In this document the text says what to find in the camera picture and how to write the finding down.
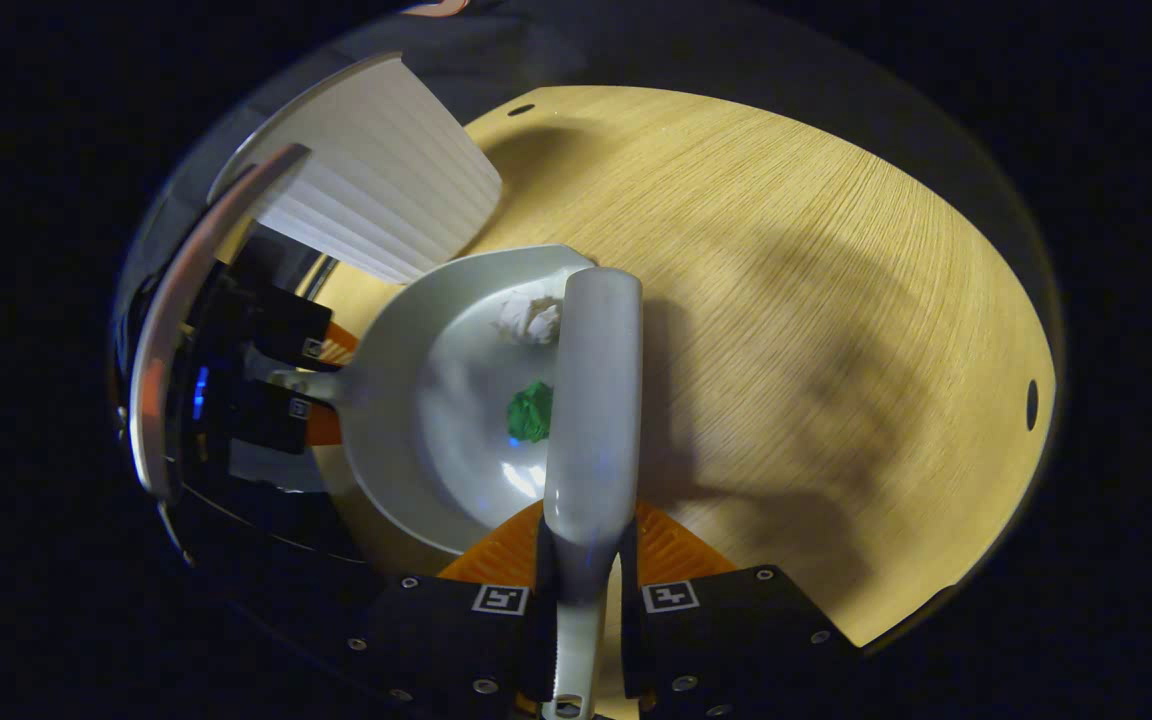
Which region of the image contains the small white broom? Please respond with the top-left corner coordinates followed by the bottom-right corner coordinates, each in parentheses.
top-left (539, 266), bottom-right (645, 720)

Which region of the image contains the white dustpan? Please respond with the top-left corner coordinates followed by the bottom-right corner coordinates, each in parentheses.
top-left (271, 244), bottom-right (597, 557)

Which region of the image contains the green paper trash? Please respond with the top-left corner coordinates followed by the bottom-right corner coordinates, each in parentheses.
top-left (506, 380), bottom-right (554, 444)

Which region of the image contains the white ribbed garbage bin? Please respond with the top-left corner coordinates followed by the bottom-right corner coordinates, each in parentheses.
top-left (211, 52), bottom-right (503, 286)

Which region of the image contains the white paper trash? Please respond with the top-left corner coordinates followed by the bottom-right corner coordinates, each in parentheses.
top-left (493, 293), bottom-right (564, 347)

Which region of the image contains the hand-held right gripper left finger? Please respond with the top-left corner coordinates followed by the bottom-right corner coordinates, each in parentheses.
top-left (336, 500), bottom-right (555, 720)

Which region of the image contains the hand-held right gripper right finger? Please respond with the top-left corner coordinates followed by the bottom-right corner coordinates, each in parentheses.
top-left (619, 500), bottom-right (862, 720)

